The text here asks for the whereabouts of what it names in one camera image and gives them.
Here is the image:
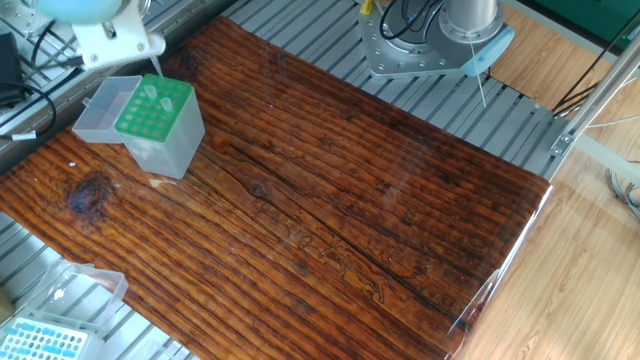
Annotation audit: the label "coiled grey cable bundle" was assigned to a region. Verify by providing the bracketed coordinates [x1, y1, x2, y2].
[606, 167, 640, 224]

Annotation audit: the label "black power adapter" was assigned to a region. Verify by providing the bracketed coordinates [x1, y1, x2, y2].
[0, 32, 25, 107]

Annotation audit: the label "black cable with white label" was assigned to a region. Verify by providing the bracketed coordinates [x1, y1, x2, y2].
[0, 82, 57, 142]

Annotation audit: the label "clear hinged holder lid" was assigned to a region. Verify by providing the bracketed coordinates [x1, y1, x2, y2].
[72, 75, 144, 145]

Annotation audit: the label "white small-tip box blue tips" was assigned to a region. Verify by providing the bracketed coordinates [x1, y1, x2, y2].
[0, 316, 105, 360]

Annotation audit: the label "thin black cable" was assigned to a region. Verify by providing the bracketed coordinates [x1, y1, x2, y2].
[552, 7, 640, 115]

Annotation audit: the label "clear small-tip box lid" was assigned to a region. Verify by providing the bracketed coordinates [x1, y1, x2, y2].
[22, 258, 130, 337]

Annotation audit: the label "silver perforated metal plate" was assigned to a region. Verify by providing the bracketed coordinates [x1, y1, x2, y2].
[0, 0, 56, 39]

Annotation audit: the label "brown wooden board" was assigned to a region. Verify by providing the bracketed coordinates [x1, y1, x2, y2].
[0, 14, 551, 360]

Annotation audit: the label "translucent tip holder green rack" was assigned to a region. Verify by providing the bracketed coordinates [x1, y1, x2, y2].
[114, 73, 206, 180]

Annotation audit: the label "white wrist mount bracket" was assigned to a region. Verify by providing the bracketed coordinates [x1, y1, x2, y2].
[72, 0, 166, 70]

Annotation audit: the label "aluminium frame bar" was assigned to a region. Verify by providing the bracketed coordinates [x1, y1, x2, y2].
[549, 27, 640, 157]

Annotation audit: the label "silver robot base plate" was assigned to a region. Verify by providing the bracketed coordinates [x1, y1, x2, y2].
[358, 7, 451, 80]

